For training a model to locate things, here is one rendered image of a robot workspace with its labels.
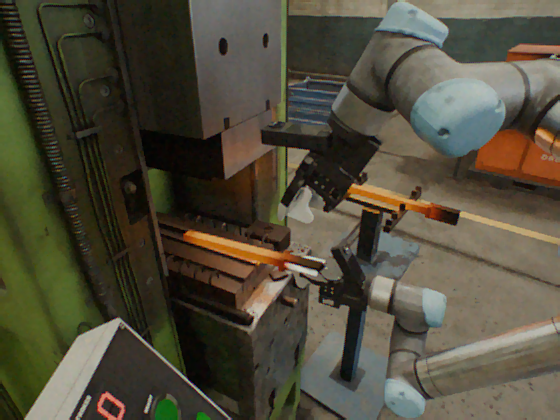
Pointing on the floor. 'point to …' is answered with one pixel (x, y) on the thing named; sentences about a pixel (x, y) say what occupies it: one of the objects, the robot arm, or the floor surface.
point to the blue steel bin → (312, 101)
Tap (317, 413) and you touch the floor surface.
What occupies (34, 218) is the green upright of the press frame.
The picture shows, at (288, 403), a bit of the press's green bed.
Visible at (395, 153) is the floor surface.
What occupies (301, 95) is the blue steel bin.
